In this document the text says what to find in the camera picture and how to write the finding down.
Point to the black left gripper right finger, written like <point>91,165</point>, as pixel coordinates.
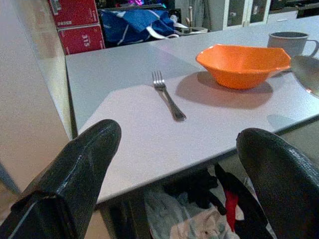
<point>286,186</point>

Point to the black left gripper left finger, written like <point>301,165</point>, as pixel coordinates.
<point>69,179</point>

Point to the black laundry basket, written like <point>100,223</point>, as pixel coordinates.
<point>199,184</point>

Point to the white crumpled cloth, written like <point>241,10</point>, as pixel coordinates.
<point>179,219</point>

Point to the silver metal fork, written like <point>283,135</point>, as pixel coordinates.
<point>167,97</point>

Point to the orange square bowl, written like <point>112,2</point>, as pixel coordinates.
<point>241,67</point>

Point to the red cardboard box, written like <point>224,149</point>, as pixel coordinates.
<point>74,12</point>
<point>79,39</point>

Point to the grey mug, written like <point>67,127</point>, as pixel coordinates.
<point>286,43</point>

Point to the white glass door cabinet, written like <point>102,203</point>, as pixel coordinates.
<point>246,12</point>

